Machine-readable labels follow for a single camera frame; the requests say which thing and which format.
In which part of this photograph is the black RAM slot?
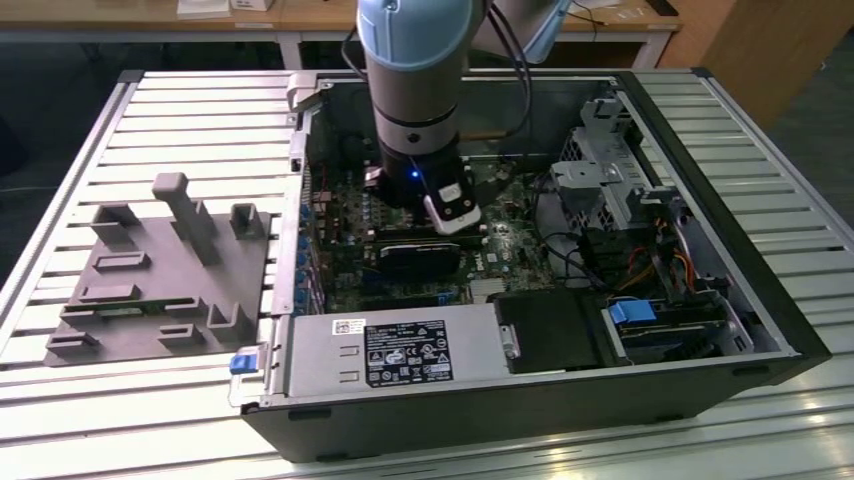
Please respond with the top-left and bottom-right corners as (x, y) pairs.
(378, 232), (483, 245)
(379, 225), (483, 237)

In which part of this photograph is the black graphics card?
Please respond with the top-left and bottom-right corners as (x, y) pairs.
(376, 241), (462, 277)

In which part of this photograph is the green motherboard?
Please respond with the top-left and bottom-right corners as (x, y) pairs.
(310, 154), (559, 314)

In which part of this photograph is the small silver heat sink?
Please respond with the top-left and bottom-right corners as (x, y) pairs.
(468, 278), (506, 301)

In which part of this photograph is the metal drive cage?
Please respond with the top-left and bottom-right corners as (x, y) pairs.
(550, 97), (689, 231)

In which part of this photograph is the grey power supply unit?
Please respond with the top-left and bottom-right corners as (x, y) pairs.
(283, 312), (512, 399)

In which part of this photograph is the black drive bay box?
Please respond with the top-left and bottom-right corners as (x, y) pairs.
(490, 291), (619, 375)

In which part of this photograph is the grey parts rack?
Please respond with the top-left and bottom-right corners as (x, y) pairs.
(40, 172), (279, 369)

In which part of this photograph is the hard disk in blue carrier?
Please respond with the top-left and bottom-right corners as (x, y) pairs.
(603, 298), (735, 365)

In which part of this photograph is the wooden desk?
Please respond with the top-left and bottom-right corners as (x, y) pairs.
(0, 0), (682, 46)

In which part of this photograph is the black PC case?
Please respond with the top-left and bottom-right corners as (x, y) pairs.
(238, 68), (833, 464)

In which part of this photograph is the wooden cabinet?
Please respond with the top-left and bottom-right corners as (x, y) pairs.
(657, 0), (854, 129)

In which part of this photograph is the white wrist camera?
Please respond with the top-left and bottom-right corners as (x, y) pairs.
(422, 172), (483, 236)

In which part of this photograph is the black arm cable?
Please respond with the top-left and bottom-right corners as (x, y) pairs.
(484, 0), (534, 139)

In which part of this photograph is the black cable bundle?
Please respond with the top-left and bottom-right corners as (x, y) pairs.
(538, 227), (635, 294)

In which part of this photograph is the orange and yellow wire bundle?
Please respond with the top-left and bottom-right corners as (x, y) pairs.
(617, 249), (695, 294)

